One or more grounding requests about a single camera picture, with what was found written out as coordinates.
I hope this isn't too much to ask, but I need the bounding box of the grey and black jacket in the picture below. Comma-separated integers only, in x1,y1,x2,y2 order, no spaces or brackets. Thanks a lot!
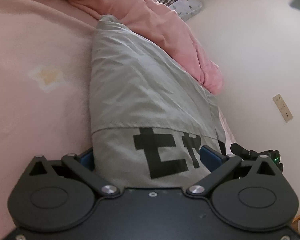
89,15,226,188

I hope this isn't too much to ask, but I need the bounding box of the pink cartoon bed sheet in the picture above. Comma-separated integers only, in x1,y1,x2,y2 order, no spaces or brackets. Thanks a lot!
0,0,239,238

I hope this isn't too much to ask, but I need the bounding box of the white leaf-pattern pillow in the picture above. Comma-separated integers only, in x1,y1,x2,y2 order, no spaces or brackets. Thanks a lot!
169,0,203,22

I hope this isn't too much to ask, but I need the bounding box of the salmon pink duvet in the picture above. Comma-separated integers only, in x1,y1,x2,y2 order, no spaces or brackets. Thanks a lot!
14,0,225,95

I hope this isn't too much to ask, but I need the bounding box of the beige wall socket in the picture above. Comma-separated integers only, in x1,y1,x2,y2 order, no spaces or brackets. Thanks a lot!
273,94,293,122

